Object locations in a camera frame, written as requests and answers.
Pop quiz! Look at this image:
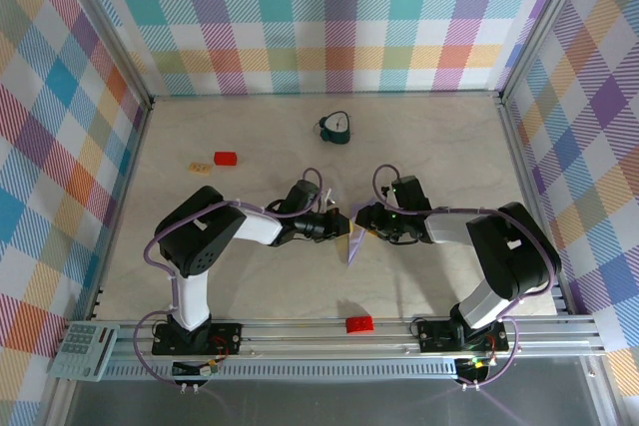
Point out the grey metal sheet panel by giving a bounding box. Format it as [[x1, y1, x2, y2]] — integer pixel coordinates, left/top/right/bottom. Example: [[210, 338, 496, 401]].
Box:
[[64, 378, 625, 426]]

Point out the teal alarm clock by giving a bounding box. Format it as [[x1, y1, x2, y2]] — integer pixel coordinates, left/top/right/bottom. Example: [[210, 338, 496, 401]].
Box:
[[313, 111, 353, 147]]

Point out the red two-stud brick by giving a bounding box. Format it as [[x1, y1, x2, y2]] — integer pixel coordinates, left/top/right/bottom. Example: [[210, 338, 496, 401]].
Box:
[[344, 314, 375, 335]]

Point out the grey keypad calculator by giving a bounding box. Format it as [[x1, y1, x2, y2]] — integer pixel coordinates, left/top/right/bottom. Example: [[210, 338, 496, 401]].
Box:
[[47, 321, 121, 382]]

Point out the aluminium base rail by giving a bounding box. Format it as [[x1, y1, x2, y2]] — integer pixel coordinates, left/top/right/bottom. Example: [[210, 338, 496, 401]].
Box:
[[49, 314, 608, 363]]

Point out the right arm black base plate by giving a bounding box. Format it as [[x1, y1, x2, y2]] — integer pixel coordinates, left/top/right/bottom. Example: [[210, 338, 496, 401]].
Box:
[[416, 319, 510, 353]]

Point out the aluminium rail under plaid wall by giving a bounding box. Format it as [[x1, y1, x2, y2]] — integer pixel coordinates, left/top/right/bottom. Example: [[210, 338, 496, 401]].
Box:
[[149, 90, 502, 99]]

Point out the right aluminium side rail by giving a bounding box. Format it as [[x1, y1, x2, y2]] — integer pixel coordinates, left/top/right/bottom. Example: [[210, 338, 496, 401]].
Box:
[[497, 99, 574, 317]]

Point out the aluminium side rail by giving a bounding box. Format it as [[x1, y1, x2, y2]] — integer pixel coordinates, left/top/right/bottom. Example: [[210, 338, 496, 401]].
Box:
[[497, 99, 574, 317], [84, 99, 154, 320]]

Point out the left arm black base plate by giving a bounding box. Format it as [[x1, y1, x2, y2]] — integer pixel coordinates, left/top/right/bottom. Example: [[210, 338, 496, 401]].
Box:
[[151, 321, 245, 356]]

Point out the slotted grey cable duct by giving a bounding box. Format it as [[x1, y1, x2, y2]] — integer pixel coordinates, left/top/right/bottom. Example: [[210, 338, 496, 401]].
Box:
[[102, 359, 460, 380]]

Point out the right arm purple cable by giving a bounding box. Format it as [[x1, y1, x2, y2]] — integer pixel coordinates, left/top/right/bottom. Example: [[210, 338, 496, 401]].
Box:
[[373, 164, 562, 390]]

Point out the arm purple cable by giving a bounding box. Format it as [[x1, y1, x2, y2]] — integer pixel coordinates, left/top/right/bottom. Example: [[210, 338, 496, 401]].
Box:
[[134, 168, 324, 390], [373, 164, 562, 390]]

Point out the left aluminium side rail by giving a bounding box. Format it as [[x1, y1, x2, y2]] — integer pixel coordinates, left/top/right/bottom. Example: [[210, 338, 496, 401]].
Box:
[[84, 99, 154, 320]]

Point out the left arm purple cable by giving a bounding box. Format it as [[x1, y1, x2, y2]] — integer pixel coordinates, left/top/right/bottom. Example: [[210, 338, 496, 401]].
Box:
[[134, 168, 324, 390]]

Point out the right aluminium frame post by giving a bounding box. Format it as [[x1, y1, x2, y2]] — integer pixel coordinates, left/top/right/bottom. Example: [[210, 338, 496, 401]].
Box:
[[496, 0, 599, 106]]

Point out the aluminium frame post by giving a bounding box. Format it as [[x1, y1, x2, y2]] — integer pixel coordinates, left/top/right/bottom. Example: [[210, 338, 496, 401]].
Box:
[[62, 0, 155, 108], [496, 0, 599, 106]]

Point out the left aluminium frame post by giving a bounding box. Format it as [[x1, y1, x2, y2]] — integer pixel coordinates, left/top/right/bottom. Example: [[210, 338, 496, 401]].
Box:
[[62, 0, 155, 108]]

